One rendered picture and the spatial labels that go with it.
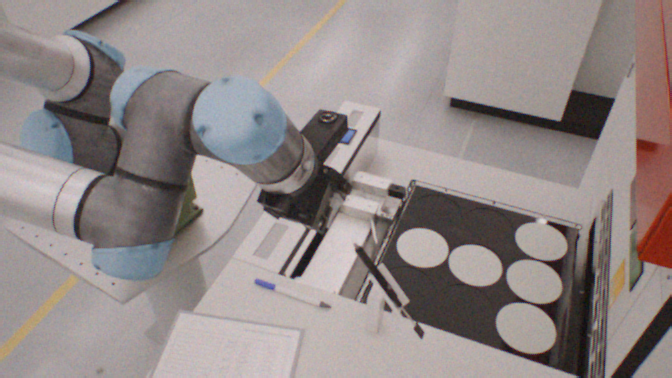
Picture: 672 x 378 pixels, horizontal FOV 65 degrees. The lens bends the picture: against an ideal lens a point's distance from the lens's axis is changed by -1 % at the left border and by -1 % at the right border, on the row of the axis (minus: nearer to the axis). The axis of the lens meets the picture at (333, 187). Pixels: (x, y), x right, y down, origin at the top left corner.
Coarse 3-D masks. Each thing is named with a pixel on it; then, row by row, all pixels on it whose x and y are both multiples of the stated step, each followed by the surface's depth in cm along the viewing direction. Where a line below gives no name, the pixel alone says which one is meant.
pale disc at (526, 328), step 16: (512, 304) 95; (528, 304) 95; (496, 320) 92; (512, 320) 92; (528, 320) 92; (544, 320) 92; (512, 336) 90; (528, 336) 90; (544, 336) 90; (528, 352) 88
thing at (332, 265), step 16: (352, 192) 119; (336, 224) 112; (352, 224) 112; (368, 224) 112; (336, 240) 109; (352, 240) 109; (320, 256) 106; (336, 256) 106; (352, 256) 106; (304, 272) 103; (320, 272) 103; (336, 272) 103; (352, 272) 106; (336, 288) 100
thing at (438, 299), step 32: (416, 192) 116; (416, 224) 109; (448, 224) 110; (480, 224) 109; (512, 224) 109; (384, 256) 103; (448, 256) 103; (512, 256) 103; (416, 288) 98; (448, 288) 98; (480, 288) 97; (416, 320) 92; (448, 320) 93; (480, 320) 93; (512, 352) 88; (544, 352) 88
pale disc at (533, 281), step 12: (516, 264) 102; (528, 264) 102; (540, 264) 102; (516, 276) 100; (528, 276) 100; (540, 276) 100; (552, 276) 99; (516, 288) 97; (528, 288) 97; (540, 288) 97; (552, 288) 97; (528, 300) 96; (540, 300) 96; (552, 300) 96
